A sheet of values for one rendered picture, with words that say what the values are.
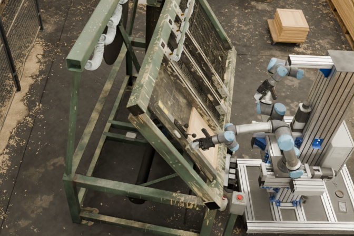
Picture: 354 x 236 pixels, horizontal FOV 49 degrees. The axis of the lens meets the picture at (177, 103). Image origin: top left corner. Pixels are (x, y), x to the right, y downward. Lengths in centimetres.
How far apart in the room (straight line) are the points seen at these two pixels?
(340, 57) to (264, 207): 184
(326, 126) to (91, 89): 324
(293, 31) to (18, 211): 463
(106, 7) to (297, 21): 420
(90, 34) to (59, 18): 421
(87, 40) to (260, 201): 256
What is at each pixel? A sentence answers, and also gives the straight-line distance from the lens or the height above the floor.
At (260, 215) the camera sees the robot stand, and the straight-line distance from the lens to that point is 423.
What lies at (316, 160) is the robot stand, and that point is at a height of 97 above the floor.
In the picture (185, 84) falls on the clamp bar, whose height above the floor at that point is 152.
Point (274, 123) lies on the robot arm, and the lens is 307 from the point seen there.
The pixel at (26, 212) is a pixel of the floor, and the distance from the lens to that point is 448.
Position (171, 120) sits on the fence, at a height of 152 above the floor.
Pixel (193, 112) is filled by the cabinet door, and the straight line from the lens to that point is 346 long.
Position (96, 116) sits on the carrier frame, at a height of 79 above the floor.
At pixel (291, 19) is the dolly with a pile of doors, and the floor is 40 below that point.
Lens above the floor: 378
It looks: 45 degrees down
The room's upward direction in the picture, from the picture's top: 6 degrees clockwise
